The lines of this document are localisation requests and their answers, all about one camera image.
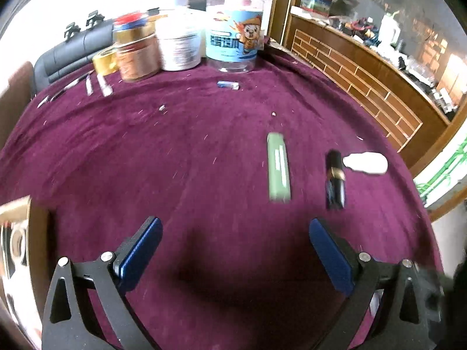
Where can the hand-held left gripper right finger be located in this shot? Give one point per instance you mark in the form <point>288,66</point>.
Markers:
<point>332,255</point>

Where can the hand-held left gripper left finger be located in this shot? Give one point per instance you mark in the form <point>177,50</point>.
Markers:
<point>140,251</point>

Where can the small white bottle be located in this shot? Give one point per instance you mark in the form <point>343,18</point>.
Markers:
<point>366,163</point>

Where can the green lighter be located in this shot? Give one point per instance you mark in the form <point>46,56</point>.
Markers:
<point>279,167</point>

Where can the cardboard box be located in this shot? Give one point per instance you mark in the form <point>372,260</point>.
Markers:
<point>36,248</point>

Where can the black lipstick tube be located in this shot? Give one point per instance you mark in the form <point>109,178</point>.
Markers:
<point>335,180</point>

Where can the purple tablecloth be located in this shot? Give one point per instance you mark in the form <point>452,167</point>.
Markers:
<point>182,160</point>

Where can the silver tape roll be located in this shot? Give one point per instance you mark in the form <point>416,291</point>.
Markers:
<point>17,246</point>

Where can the green bamboo picture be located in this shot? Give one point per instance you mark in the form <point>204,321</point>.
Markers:
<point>441,178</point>

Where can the long white stick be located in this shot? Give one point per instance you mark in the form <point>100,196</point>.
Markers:
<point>104,85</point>

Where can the short white stick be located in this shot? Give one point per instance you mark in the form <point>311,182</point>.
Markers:
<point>88,86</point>

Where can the small metal tool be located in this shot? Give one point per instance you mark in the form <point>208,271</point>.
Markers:
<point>43,102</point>

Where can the wooden cabinet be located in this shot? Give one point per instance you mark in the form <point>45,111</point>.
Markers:
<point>346,76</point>

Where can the metal tweezers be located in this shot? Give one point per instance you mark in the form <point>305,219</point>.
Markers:
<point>73,84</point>

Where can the blue and white battery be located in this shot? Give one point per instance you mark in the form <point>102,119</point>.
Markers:
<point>228,85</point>

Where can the yellow tape roll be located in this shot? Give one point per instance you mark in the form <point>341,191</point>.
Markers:
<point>105,60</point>

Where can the brown chair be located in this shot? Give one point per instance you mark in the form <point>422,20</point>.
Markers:
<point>14,98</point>

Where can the clutter on cabinet counter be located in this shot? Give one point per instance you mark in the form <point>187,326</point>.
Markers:
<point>419,73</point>

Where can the brown tape roll stack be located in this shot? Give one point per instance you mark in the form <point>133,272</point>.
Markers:
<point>137,49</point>

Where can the black leather sofa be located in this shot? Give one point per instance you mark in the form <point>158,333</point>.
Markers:
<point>65,58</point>

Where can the white labelled jar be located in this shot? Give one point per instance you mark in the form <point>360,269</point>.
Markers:
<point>178,43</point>

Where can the clear jar with blue label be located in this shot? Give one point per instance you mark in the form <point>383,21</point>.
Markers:
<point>233,40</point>

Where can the white jug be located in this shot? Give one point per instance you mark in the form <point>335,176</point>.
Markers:
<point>389,31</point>

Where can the black ornaments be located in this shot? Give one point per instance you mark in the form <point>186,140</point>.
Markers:
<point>84,23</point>

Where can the black box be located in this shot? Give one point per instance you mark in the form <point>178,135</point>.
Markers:
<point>197,3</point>

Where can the colourful boxes on shelf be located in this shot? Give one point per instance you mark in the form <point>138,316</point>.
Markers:
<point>317,0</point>

